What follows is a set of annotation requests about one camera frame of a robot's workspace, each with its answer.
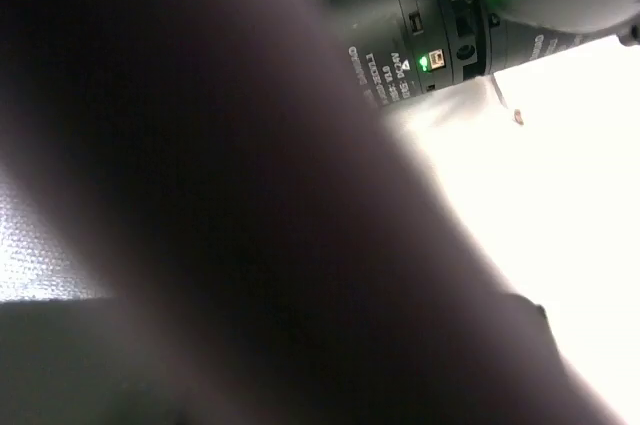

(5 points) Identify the white pillow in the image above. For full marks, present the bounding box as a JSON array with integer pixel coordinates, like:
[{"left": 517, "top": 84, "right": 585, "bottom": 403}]
[{"left": 386, "top": 38, "right": 639, "bottom": 424}]

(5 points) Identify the blue patterned pillowcase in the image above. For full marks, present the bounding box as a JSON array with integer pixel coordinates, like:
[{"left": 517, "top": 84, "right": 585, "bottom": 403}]
[{"left": 1, "top": 0, "right": 535, "bottom": 424}]

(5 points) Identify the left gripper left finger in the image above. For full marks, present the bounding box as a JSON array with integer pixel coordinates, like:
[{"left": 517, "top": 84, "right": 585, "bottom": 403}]
[{"left": 1, "top": 299, "right": 150, "bottom": 424}]

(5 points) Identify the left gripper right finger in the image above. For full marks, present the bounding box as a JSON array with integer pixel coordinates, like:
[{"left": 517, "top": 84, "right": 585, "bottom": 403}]
[{"left": 499, "top": 292, "right": 580, "bottom": 424}]

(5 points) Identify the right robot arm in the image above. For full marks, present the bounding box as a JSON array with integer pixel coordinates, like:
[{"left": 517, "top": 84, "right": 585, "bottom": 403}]
[{"left": 319, "top": 0, "right": 639, "bottom": 108}]

